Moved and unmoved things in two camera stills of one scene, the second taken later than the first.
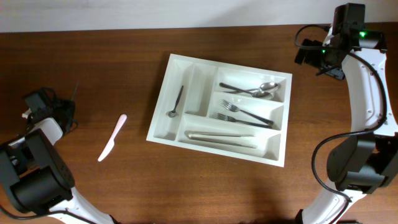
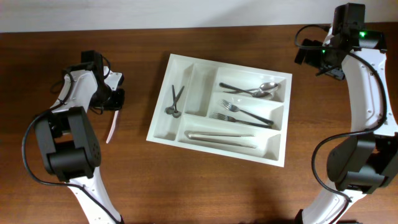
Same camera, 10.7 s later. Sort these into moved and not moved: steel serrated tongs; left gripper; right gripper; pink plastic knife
Moved: left gripper; pink plastic knife
Not moved: right gripper; steel serrated tongs
